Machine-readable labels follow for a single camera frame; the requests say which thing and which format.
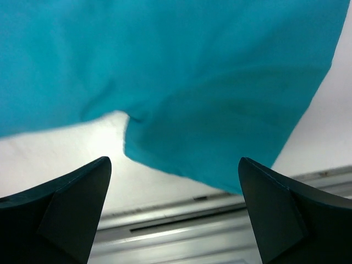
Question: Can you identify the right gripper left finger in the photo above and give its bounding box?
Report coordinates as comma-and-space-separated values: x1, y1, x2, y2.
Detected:
1, 157, 111, 263

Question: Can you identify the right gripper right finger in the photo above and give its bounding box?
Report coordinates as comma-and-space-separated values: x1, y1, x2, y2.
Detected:
238, 157, 351, 263

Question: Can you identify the teal polo shirt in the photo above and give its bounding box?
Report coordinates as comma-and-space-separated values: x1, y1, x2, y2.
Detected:
1, 1, 349, 193

